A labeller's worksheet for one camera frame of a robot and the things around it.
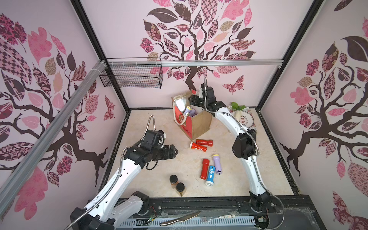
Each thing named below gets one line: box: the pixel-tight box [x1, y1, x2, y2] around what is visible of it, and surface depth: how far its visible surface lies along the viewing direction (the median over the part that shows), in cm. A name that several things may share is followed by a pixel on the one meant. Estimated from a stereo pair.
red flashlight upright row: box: [200, 158, 210, 180], surface depth 86 cm
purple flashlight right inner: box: [212, 153, 222, 175], surface depth 89 cm
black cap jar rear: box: [169, 174, 179, 189], surface depth 76 cm
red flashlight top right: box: [195, 138, 214, 148], surface depth 99 cm
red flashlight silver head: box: [189, 141, 208, 153], surface depth 96 cm
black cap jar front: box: [176, 182, 185, 197], surface depth 73 cm
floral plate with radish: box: [225, 105, 257, 131], surface depth 113 cm
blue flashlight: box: [205, 165, 217, 187], surface depth 84 cm
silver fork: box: [200, 216, 220, 222], surface depth 71 cm
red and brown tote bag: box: [171, 89, 213, 141], surface depth 100 cm
